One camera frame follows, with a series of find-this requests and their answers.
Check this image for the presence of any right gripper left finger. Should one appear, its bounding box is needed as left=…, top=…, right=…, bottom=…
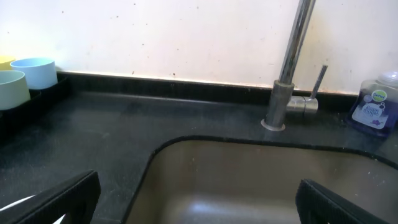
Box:
left=0, top=169, right=102, bottom=224

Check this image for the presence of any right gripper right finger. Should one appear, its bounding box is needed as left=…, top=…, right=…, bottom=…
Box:
left=295, top=179, right=391, bottom=224

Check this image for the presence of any steel sink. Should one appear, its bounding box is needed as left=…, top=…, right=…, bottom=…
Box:
left=121, top=135, right=398, bottom=224

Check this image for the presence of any black tray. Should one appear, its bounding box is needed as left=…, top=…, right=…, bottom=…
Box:
left=0, top=72, right=72, bottom=147

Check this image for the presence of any blue soap bottle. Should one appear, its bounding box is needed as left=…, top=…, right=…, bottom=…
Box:
left=345, top=70, right=398, bottom=138

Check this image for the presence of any steel tap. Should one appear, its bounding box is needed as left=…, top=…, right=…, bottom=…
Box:
left=260, top=0, right=329, bottom=132

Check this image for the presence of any green cup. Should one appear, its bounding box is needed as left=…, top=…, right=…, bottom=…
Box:
left=0, top=70, right=31, bottom=111

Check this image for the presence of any blue cup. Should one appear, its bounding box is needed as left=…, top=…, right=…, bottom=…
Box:
left=10, top=57, right=58, bottom=91

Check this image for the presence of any yellow cup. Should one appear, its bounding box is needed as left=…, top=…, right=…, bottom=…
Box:
left=0, top=55, right=17, bottom=72

